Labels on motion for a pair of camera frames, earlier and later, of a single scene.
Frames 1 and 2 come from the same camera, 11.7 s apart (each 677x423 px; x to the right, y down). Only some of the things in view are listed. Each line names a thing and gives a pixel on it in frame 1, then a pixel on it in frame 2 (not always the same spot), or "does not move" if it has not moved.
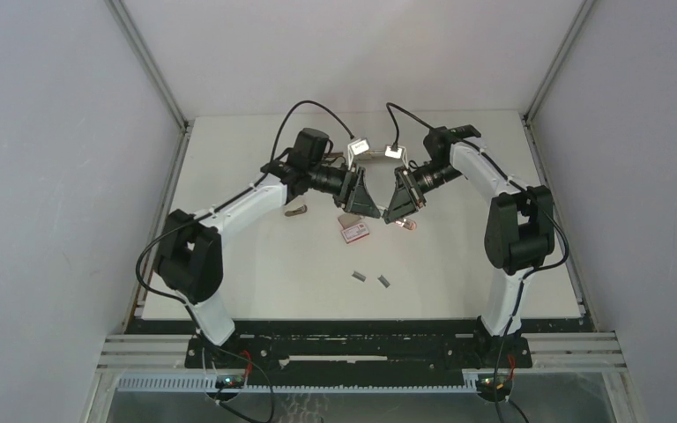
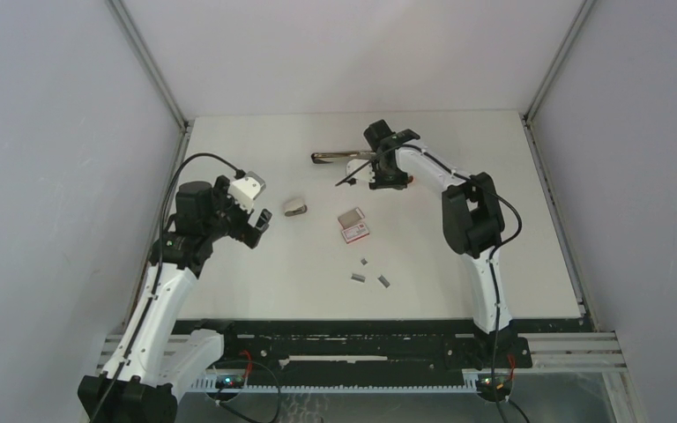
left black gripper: x=352 y=195 to x=245 y=233
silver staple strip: x=383 y=281 does not move
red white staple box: x=355 y=233 does not move
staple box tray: x=347 y=218 does not move
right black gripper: x=407 y=198 to x=378 y=181
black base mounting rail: x=374 y=347 does not move
